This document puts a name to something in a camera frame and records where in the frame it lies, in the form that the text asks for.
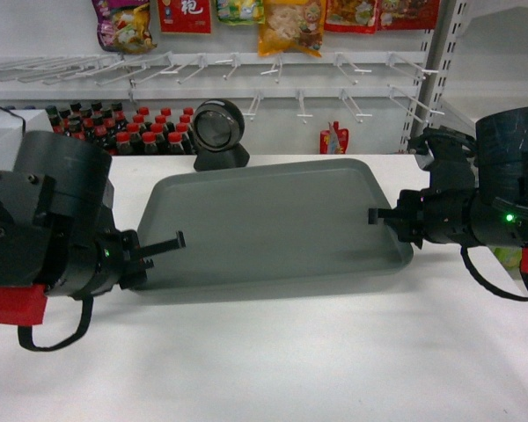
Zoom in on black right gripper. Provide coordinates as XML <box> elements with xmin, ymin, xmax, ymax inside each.
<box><xmin>368</xmin><ymin>190</ymin><xmax>471</xmax><ymax>248</ymax></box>

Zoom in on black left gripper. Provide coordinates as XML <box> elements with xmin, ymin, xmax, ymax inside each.
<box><xmin>95</xmin><ymin>229</ymin><xmax>185</xmax><ymax>290</ymax></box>

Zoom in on grey silver rectangular tray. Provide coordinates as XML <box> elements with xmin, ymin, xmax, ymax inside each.
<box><xmin>136</xmin><ymin>158</ymin><xmax>414</xmax><ymax>303</ymax></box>

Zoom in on red snack pouch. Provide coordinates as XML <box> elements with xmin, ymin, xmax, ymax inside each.
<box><xmin>319</xmin><ymin>121</ymin><xmax>349</xmax><ymax>155</ymax></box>

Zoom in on black round barcode scanner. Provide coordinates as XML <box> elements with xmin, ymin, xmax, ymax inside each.
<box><xmin>193</xmin><ymin>98</ymin><xmax>250</xmax><ymax>172</ymax></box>

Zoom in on white cash register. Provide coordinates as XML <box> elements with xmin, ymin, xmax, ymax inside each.
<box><xmin>0</xmin><ymin>110</ymin><xmax>52</xmax><ymax>171</ymax></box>

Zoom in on yellow chips bag hanging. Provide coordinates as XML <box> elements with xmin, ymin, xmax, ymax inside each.
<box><xmin>258</xmin><ymin>0</ymin><xmax>326</xmax><ymax>57</ymax></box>

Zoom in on purple snack bag hanging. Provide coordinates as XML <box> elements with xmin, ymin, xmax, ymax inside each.
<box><xmin>92</xmin><ymin>0</ymin><xmax>157</xmax><ymax>55</ymax></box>

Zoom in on red snack bag hanging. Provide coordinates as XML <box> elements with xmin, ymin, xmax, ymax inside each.
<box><xmin>158</xmin><ymin>0</ymin><xmax>211</xmax><ymax>34</ymax></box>

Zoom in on white peg hook rail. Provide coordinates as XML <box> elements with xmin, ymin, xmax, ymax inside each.
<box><xmin>0</xmin><ymin>51</ymin><xmax>430</xmax><ymax>99</ymax></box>

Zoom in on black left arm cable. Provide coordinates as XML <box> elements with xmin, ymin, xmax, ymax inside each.
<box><xmin>17</xmin><ymin>296</ymin><xmax>93</xmax><ymax>353</ymax></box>

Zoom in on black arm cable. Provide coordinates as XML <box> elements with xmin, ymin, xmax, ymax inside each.
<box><xmin>17</xmin><ymin>296</ymin><xmax>93</xmax><ymax>353</ymax></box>
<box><xmin>460</xmin><ymin>245</ymin><xmax>528</xmax><ymax>302</ymax></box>

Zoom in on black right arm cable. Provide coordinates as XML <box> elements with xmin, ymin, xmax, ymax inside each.
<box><xmin>460</xmin><ymin>245</ymin><xmax>528</xmax><ymax>302</ymax></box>

